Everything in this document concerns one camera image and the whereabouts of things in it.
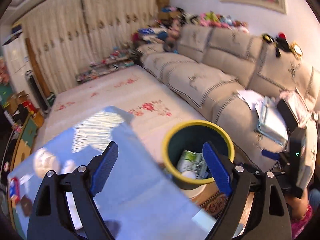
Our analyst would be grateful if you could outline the green white wrapper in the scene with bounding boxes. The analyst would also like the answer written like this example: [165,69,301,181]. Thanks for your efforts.
[176,150,208,180]

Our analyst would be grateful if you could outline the yellow rimmed dark trash bin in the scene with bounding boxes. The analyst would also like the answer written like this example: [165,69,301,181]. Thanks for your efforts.
[162,120,235,190]

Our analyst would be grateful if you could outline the brown plastic tray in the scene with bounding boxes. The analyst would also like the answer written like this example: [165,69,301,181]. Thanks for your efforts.
[20,194,33,217]

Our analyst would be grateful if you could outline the white instant noodle bowl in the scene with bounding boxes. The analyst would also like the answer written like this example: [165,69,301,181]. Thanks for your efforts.
[33,148,61,179]

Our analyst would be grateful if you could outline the person's hand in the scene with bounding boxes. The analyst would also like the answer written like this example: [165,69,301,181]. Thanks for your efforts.
[285,189,309,220]

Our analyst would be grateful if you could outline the papers on sofa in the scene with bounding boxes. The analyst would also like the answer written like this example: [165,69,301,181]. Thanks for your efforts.
[236,89,296,145]

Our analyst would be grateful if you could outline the blue star tablecloth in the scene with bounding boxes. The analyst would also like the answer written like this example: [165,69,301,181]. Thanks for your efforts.
[9,106,216,239]

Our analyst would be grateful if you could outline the floral bed cover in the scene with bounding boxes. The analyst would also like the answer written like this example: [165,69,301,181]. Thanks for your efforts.
[34,66,203,164]

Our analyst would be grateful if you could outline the tv cabinet with drawers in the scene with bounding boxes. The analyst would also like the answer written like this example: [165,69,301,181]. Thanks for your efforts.
[9,112,44,172]

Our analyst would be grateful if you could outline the blue tissue pack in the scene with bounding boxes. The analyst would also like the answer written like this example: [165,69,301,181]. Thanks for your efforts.
[9,177,20,206]

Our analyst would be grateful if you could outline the cluttered low glass table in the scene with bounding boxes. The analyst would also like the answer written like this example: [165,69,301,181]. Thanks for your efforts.
[76,47,137,85]

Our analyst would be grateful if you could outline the beige sofa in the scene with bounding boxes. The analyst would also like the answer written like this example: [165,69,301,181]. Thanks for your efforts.
[138,25,319,172]

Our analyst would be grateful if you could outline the black tower fan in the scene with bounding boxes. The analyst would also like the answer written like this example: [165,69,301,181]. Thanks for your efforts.
[24,70,51,115]

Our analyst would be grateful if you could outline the beige curtains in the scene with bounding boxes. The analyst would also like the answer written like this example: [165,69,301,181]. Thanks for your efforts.
[20,0,157,94]

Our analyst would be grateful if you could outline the pile of plush toys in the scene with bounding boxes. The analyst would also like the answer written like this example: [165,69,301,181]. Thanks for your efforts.
[131,9,249,49]

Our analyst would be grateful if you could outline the cardboard boxes stack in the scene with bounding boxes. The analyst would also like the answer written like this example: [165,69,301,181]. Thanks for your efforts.
[156,0,181,21]

